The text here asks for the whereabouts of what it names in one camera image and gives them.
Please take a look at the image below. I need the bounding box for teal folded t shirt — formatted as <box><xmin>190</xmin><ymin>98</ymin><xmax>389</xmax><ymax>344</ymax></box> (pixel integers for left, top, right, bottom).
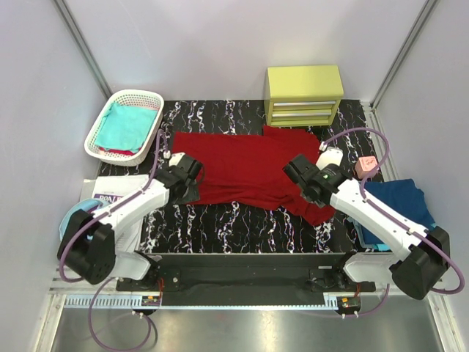
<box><xmin>95</xmin><ymin>103</ymin><xmax>158</xmax><ymax>151</ymax></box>

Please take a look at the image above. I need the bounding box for pink cube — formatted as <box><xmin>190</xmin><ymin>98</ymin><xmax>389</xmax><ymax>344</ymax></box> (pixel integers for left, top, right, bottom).
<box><xmin>355</xmin><ymin>155</ymin><xmax>378</xmax><ymax>180</ymax></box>

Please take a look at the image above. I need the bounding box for blue t shirt pile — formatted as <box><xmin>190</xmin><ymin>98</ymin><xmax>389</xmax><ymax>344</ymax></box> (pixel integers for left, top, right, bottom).
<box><xmin>357</xmin><ymin>177</ymin><xmax>437</xmax><ymax>245</ymax></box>

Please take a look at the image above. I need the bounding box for pink folded shirt in basket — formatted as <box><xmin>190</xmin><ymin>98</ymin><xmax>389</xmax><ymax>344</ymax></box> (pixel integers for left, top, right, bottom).
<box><xmin>98</xmin><ymin>147</ymin><xmax>140</xmax><ymax>156</ymax></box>

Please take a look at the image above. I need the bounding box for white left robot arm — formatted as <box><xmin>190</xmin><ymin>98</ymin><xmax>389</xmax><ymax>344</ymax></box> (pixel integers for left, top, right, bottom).
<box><xmin>57</xmin><ymin>153</ymin><xmax>204</xmax><ymax>290</ymax></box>

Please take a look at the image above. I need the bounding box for light blue shirt under pile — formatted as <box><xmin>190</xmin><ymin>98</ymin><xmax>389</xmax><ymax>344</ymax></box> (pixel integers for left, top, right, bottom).
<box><xmin>347</xmin><ymin>215</ymin><xmax>436</xmax><ymax>252</ymax></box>

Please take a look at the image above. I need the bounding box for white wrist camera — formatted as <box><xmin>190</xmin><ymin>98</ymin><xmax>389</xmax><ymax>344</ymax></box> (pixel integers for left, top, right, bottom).
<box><xmin>168</xmin><ymin>153</ymin><xmax>185</xmax><ymax>167</ymax></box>
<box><xmin>316</xmin><ymin>147</ymin><xmax>344</xmax><ymax>170</ymax></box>

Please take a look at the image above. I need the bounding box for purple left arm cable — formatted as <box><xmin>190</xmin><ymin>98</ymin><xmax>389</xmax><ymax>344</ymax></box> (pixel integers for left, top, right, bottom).
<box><xmin>58</xmin><ymin>128</ymin><xmax>173</xmax><ymax>283</ymax></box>

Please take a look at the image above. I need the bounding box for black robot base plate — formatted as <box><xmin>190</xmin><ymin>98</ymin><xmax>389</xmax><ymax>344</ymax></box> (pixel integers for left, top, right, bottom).
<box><xmin>117</xmin><ymin>254</ymin><xmax>376</xmax><ymax>309</ymax></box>

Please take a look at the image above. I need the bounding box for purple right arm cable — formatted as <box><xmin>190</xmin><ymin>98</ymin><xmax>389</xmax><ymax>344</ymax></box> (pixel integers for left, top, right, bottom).
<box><xmin>319</xmin><ymin>127</ymin><xmax>466</xmax><ymax>295</ymax></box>

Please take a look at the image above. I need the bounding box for aluminium frame post right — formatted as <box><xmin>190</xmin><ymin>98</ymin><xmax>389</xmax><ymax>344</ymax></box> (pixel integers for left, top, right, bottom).
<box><xmin>370</xmin><ymin>0</ymin><xmax>440</xmax><ymax>109</ymax></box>

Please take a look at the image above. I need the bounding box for light blue ring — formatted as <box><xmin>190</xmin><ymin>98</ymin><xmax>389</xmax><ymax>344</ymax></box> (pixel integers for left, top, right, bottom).
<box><xmin>58</xmin><ymin>198</ymin><xmax>107</xmax><ymax>239</ymax></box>

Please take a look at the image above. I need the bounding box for white plastic laundry basket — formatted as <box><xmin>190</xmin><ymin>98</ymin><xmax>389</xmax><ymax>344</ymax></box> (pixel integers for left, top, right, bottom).
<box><xmin>84</xmin><ymin>89</ymin><xmax>164</xmax><ymax>166</ymax></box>

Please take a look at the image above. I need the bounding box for red t shirt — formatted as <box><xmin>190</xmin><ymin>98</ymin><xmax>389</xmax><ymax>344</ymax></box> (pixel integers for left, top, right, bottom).
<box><xmin>171</xmin><ymin>126</ymin><xmax>335</xmax><ymax>226</ymax></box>

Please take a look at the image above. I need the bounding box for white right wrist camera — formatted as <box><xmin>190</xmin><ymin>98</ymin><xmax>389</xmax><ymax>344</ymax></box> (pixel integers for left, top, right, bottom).
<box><xmin>316</xmin><ymin>147</ymin><xmax>344</xmax><ymax>170</ymax></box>

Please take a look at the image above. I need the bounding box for yellow green drawer cabinet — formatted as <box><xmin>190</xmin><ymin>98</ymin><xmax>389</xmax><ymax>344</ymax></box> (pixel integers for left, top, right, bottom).
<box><xmin>264</xmin><ymin>65</ymin><xmax>344</xmax><ymax>128</ymax></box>

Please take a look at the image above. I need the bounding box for aluminium frame post left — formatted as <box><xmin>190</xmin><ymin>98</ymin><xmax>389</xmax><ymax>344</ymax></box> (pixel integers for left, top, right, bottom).
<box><xmin>51</xmin><ymin>0</ymin><xmax>113</xmax><ymax>98</ymax></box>

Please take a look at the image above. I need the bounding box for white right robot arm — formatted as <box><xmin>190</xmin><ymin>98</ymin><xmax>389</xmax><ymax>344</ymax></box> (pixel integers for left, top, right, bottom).
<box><xmin>283</xmin><ymin>154</ymin><xmax>450</xmax><ymax>300</ymax></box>

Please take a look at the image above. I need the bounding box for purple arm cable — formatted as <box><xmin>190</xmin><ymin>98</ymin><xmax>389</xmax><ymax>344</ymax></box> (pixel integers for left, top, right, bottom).
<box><xmin>319</xmin><ymin>127</ymin><xmax>466</xmax><ymax>295</ymax></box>
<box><xmin>58</xmin><ymin>128</ymin><xmax>173</xmax><ymax>283</ymax></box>

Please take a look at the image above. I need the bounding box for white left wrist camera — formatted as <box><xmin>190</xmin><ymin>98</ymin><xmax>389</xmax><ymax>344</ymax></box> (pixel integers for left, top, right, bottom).
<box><xmin>168</xmin><ymin>153</ymin><xmax>185</xmax><ymax>167</ymax></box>

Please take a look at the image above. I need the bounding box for aluminium frame post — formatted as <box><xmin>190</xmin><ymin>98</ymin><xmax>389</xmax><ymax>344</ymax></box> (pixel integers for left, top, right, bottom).
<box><xmin>370</xmin><ymin>0</ymin><xmax>440</xmax><ymax>109</ymax></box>
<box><xmin>51</xmin><ymin>0</ymin><xmax>113</xmax><ymax>98</ymax></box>

